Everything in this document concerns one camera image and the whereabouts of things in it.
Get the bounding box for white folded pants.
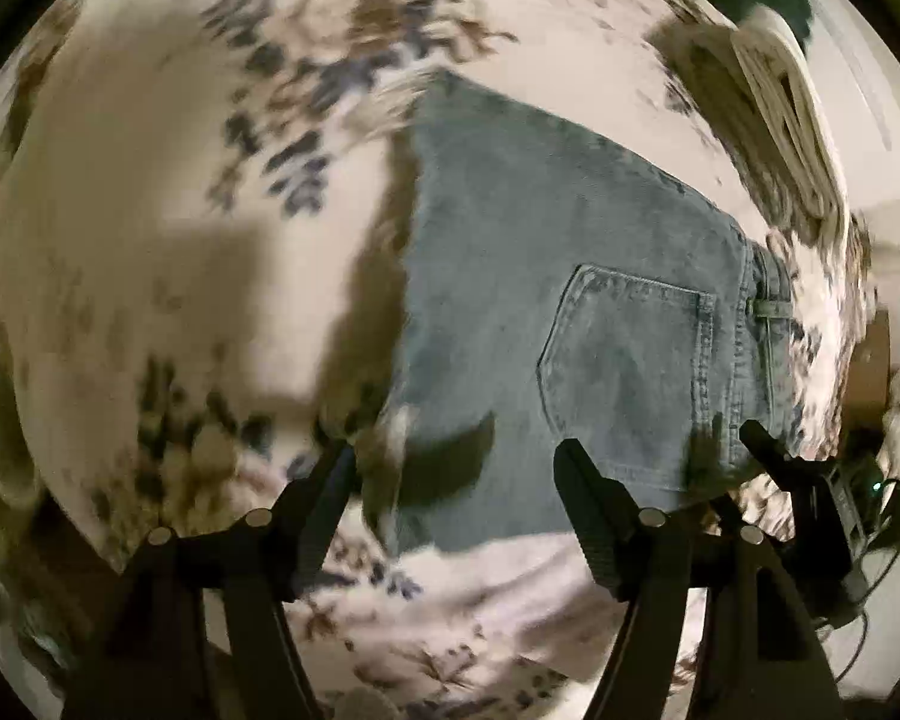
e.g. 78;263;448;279
730;5;848;252

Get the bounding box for floral bed cover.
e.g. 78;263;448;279
0;0;880;720

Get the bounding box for blue denim shorts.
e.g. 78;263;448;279
385;73;795;551

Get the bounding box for white headboard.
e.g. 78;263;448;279
805;0;900;210

